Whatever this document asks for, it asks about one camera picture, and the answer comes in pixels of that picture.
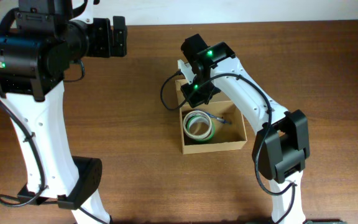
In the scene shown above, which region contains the green tape roll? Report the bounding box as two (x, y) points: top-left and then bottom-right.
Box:
(185, 115), (215, 142)

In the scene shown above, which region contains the brown cardboard box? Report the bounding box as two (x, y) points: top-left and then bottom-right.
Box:
(181, 92), (247, 154)

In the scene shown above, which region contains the cream masking tape roll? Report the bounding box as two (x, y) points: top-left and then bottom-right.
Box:
(183, 110), (214, 140)

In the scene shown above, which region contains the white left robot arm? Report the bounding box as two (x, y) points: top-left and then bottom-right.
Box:
(0, 0), (127, 223)

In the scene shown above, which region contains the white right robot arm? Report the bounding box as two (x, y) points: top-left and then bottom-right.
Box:
(178, 34), (310, 223)

